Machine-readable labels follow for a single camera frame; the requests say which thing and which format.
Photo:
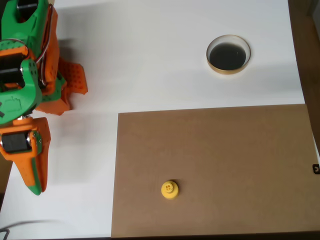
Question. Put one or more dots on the brown fibreboard sheet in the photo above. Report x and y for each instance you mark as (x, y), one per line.
(212, 170)

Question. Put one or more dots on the small yellow plastic knob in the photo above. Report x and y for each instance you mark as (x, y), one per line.
(170, 190)

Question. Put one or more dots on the large white paper sheet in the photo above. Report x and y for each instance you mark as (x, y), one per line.
(150, 75)

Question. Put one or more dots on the round dish with dark inside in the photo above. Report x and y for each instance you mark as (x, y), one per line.
(228, 56)

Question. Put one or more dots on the small black tag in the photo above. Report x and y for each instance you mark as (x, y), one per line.
(316, 169)

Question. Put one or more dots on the orange gripper with servo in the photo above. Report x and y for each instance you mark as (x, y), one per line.
(17, 142)

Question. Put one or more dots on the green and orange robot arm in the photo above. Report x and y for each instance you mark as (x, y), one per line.
(22, 95)

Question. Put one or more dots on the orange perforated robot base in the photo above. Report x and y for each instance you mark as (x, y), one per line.
(75, 77)

